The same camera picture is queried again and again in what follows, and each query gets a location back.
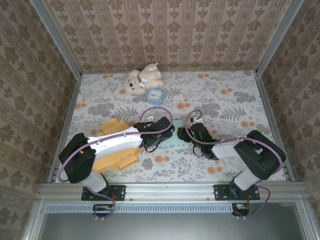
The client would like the light blue paper box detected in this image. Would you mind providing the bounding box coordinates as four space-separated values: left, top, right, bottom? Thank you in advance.
159 119 187 147

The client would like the orange paper box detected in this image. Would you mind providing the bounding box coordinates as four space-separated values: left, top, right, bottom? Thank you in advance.
93 117 141 173

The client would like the small blue square box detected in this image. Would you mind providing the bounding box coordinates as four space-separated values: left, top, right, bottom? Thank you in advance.
146 87 165 106

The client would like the cream plush dog toy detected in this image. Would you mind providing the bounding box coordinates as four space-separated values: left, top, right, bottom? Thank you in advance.
121 62 165 95

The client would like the black connector board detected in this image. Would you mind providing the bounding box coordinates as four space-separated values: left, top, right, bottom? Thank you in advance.
231 202 251 217
92 203 114 218

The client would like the grey metal panel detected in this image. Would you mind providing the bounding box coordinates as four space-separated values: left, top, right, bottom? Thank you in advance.
37 202 310 240

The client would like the aluminium front rail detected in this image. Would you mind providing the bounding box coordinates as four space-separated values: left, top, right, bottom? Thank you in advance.
37 182 307 201

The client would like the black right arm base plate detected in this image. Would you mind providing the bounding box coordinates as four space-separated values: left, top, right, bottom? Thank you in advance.
213 184 261 202

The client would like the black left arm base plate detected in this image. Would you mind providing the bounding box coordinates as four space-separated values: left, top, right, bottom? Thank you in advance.
81 184 126 202

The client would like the aluminium side rail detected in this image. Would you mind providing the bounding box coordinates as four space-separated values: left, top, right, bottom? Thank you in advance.
254 71 296 183
47 73 83 185

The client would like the grey slotted cable duct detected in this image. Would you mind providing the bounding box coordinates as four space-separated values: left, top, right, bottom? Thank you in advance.
46 202 235 214

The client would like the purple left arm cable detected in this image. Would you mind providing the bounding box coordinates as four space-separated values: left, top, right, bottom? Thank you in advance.
56 106 176 222

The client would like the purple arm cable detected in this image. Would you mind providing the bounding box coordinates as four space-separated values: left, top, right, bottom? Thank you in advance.
187 109 288 221
56 106 176 222

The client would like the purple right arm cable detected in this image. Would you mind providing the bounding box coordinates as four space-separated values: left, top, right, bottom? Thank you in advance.
187 109 288 221

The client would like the aluminium corner post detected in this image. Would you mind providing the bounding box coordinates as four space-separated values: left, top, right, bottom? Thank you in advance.
255 0 305 76
28 0 83 79

